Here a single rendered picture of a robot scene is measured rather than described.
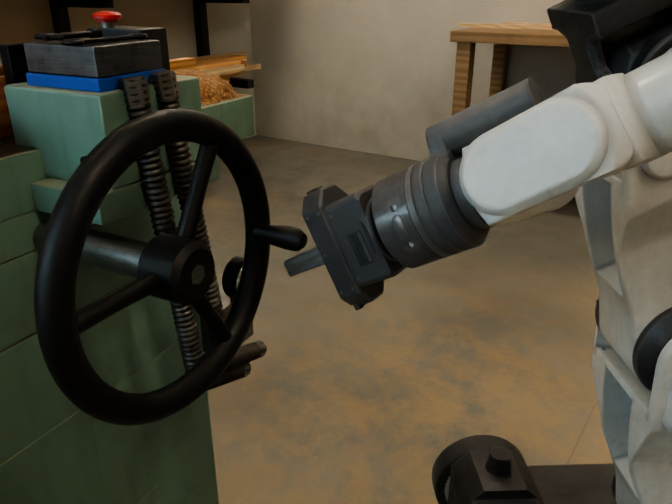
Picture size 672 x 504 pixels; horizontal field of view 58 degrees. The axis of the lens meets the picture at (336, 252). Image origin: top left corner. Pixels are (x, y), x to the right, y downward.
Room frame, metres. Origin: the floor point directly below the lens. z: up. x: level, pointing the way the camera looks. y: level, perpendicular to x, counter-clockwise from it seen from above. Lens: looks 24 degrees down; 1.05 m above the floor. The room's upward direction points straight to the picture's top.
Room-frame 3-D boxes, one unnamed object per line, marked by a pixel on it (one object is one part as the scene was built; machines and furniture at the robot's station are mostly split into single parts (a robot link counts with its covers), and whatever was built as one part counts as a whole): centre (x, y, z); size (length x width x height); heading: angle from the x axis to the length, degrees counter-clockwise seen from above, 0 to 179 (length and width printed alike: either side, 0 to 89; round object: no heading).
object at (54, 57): (0.66, 0.23, 0.99); 0.13 x 0.11 x 0.06; 152
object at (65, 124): (0.65, 0.24, 0.91); 0.15 x 0.14 x 0.09; 152
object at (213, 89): (0.92, 0.22, 0.92); 0.14 x 0.09 x 0.04; 62
